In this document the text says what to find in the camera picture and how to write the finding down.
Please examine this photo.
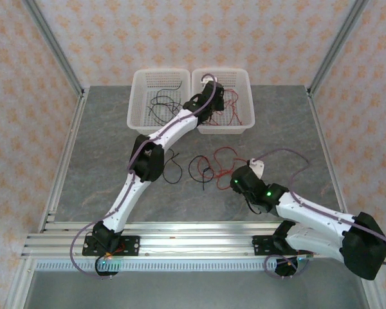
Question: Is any white plastic mesh basket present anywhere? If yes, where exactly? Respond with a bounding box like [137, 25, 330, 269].
[127, 68, 192, 135]
[191, 67, 256, 135]

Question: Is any grey metal sheet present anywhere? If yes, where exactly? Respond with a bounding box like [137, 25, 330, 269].
[22, 270, 372, 309]

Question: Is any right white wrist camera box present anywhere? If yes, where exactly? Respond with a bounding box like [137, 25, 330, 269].
[249, 158, 266, 180]

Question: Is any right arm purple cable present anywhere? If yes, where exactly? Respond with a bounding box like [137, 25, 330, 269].
[252, 147, 386, 280]

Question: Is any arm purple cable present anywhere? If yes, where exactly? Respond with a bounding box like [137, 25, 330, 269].
[252, 147, 386, 280]
[69, 73, 218, 281]

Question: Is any aluminium cross rail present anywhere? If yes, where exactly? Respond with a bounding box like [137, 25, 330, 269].
[21, 221, 372, 260]

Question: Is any black round cable port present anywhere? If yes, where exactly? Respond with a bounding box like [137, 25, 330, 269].
[95, 256, 120, 279]
[273, 256, 300, 278]

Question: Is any grey slotted cable duct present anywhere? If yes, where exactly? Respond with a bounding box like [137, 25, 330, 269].
[35, 259, 309, 272]

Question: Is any aluminium table side rail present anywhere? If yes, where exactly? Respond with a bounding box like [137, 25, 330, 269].
[305, 86, 354, 232]
[38, 88, 89, 232]

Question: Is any aluminium frame post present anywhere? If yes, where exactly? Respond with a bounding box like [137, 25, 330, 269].
[307, 0, 369, 97]
[21, 0, 84, 97]

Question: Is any aluminium frame leg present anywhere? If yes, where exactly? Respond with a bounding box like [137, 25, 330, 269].
[6, 259, 36, 309]
[356, 257, 382, 309]

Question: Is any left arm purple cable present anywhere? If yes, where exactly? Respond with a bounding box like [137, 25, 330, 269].
[69, 73, 218, 281]

